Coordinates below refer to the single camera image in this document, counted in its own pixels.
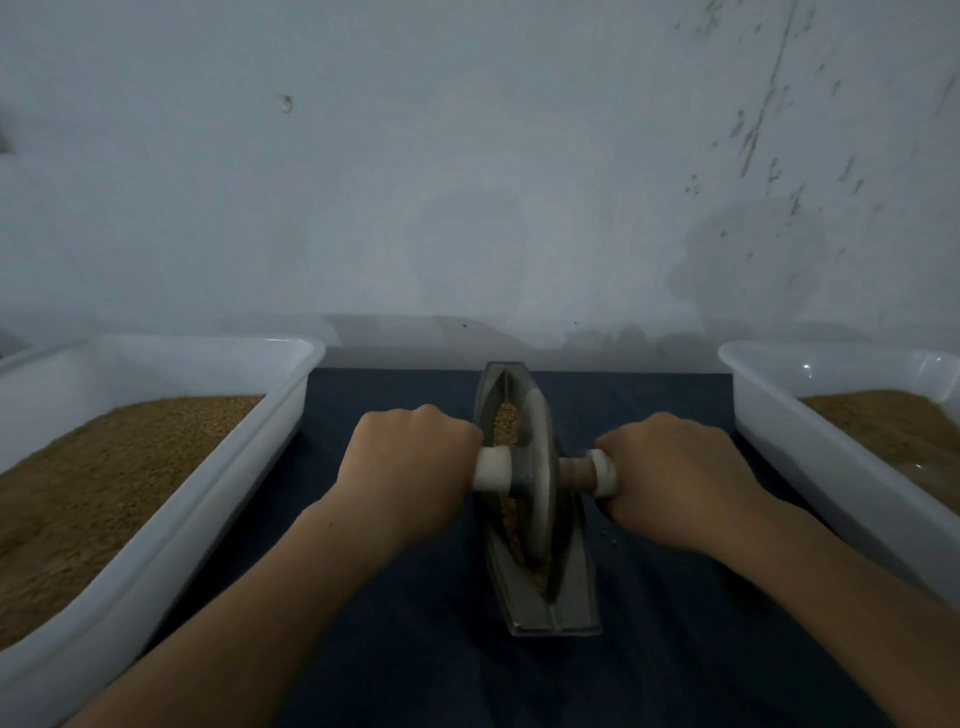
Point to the person's right forearm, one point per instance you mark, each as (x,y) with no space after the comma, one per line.
(855,615)

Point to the dark blue tablecloth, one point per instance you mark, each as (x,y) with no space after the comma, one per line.
(420,653)

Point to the person's right hand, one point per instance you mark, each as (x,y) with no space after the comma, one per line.
(675,477)

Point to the person's left hand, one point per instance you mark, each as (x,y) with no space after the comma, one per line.
(405,468)

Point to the person's left forearm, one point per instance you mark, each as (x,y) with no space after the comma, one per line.
(225,638)

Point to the boat-shaped metal grinding trough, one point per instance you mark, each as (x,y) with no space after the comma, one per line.
(548,612)

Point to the white plastic tray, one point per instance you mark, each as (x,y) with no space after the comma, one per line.
(210,503)
(818,473)

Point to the small ground grain portion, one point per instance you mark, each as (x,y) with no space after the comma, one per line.
(513,518)

